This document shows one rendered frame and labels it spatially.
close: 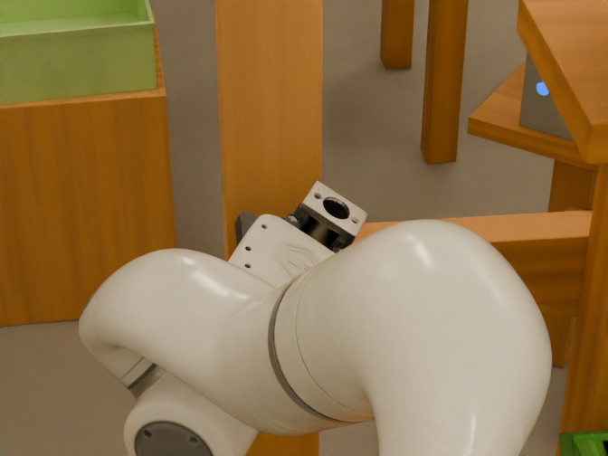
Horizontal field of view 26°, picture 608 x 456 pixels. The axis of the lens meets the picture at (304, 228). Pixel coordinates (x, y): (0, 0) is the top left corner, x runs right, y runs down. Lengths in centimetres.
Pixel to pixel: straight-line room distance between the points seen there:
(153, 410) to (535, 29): 55
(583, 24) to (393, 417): 73
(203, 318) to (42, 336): 251
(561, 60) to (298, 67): 23
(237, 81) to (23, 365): 215
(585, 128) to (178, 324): 43
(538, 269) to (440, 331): 87
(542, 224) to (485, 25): 334
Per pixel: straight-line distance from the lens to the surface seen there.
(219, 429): 90
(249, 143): 119
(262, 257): 105
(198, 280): 85
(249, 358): 75
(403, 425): 57
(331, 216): 114
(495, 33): 470
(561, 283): 146
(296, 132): 119
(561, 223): 144
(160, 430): 91
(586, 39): 123
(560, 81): 118
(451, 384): 56
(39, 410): 312
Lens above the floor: 208
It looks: 35 degrees down
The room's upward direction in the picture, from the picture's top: straight up
